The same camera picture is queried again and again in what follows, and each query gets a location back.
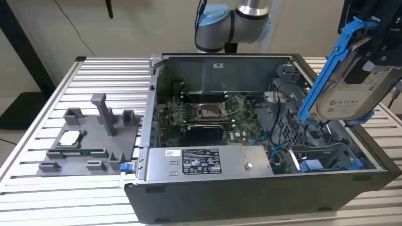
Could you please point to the hard disk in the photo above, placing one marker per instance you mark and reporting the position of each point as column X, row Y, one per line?
column 342, row 101
column 314, row 166

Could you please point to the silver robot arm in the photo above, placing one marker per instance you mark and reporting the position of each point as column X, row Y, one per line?
column 219, row 33

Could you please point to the metal disk bay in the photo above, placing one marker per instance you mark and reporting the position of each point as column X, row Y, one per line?
column 321, row 149

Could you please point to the black RAM slot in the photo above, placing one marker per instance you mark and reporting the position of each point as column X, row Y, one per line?
column 203, row 95

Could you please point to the green motherboard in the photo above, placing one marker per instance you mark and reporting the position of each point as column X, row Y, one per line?
column 242, row 131

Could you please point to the CPU socket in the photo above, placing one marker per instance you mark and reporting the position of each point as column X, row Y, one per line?
column 208, row 111

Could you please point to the thin metal locking lever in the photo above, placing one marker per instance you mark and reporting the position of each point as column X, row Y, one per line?
column 191, row 98

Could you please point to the silver power supply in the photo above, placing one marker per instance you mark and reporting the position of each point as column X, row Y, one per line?
column 232, row 160

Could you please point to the grey open PC case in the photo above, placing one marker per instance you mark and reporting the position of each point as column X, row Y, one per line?
column 219, row 202

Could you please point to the black hanging rod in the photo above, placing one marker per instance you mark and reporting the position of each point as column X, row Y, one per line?
column 108, row 9

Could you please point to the black table corner cap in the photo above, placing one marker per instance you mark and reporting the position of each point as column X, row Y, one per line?
column 80, row 58

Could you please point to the blue case latch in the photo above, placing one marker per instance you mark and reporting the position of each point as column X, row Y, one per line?
column 127, row 167

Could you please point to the grey parts rack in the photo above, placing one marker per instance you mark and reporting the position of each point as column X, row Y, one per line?
column 94, row 141

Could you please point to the green RAM stick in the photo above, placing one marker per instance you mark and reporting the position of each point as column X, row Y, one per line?
column 91, row 152

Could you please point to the silver CPU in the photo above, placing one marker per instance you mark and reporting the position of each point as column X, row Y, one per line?
column 71, row 139

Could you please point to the black stand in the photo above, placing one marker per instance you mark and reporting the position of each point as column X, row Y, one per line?
column 19, row 110

